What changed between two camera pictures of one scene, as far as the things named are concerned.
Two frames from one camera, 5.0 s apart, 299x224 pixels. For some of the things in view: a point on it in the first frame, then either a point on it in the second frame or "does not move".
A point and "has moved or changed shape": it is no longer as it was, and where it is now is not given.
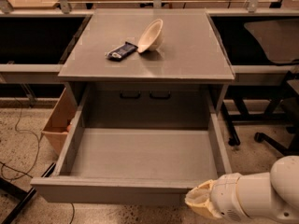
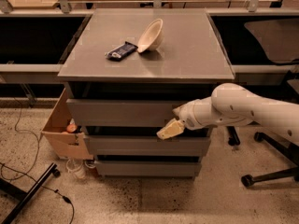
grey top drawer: x=138 y=145 has moved or changed shape
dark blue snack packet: x=122 y=51 does not move
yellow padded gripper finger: x=199 y=200 -> x=174 y=127
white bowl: x=152 y=36 does not move
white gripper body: x=224 y=195 -> x=189 y=115
